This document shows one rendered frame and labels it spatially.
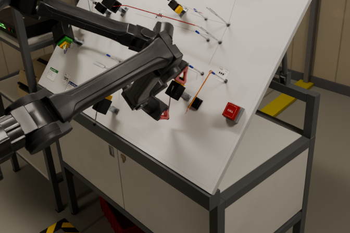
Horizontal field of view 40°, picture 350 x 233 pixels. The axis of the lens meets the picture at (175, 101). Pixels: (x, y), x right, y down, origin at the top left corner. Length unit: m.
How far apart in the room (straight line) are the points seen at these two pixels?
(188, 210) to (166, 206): 0.14
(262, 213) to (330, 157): 1.43
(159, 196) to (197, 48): 0.62
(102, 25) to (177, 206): 0.77
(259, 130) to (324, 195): 1.05
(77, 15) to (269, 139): 0.95
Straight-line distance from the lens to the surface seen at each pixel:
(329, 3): 3.91
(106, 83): 1.05
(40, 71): 2.67
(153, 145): 1.84
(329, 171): 3.24
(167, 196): 1.94
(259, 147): 1.99
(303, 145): 2.04
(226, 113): 1.64
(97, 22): 1.58
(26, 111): 0.98
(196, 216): 1.85
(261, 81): 1.66
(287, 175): 2.04
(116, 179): 2.23
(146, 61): 1.10
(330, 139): 3.53
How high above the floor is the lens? 1.95
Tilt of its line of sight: 30 degrees down
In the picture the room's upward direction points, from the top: 3 degrees counter-clockwise
